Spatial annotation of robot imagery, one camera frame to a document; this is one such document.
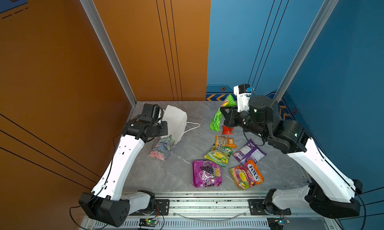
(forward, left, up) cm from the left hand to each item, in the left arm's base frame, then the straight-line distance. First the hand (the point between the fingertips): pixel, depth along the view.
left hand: (164, 126), depth 75 cm
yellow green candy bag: (-6, -30, -19) cm, 36 cm away
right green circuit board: (-37, -57, -24) cm, 72 cm away
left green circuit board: (-38, +6, -26) cm, 46 cm away
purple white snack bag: (-3, -49, -20) cm, 53 cm away
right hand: (-5, -25, +19) cm, 32 cm away
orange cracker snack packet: (+5, -34, -22) cm, 41 cm away
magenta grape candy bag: (-17, -22, -18) cm, 33 cm away
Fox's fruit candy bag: (-17, -44, -20) cm, 51 cm away
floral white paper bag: (+10, -5, -9) cm, 14 cm away
